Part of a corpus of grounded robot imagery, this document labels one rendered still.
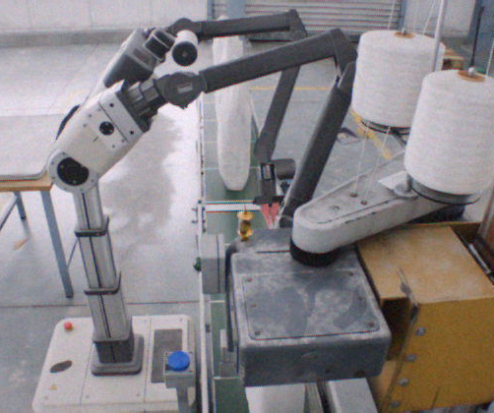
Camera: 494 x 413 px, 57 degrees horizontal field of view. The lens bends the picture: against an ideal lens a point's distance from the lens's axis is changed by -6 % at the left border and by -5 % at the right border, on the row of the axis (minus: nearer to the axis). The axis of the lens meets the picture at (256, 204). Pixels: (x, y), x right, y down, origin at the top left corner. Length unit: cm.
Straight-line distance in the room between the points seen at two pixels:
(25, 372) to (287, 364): 196
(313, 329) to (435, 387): 37
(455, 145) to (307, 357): 37
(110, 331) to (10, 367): 80
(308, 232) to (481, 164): 30
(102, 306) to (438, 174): 142
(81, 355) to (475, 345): 166
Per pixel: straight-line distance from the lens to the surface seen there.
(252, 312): 76
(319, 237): 82
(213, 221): 267
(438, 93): 70
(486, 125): 71
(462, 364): 100
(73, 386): 210
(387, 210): 90
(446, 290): 87
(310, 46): 110
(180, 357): 134
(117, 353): 204
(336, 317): 77
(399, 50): 90
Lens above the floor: 187
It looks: 32 degrees down
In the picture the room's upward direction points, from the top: 2 degrees clockwise
